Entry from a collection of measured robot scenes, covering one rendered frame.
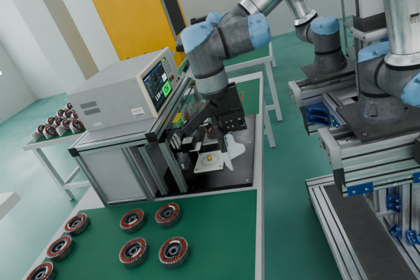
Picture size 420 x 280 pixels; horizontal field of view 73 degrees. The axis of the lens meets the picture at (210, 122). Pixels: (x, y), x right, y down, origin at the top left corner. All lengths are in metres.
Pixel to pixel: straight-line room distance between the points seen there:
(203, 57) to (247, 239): 0.70
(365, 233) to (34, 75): 8.60
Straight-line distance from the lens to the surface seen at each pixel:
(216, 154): 1.50
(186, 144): 1.41
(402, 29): 0.81
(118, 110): 1.37
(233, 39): 0.64
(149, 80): 1.31
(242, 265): 1.05
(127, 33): 5.22
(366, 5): 1.18
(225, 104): 0.71
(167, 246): 1.17
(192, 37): 0.63
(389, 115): 1.02
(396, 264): 1.69
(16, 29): 8.92
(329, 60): 1.43
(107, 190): 1.52
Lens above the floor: 1.59
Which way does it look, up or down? 26 degrees down
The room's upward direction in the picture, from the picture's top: 20 degrees counter-clockwise
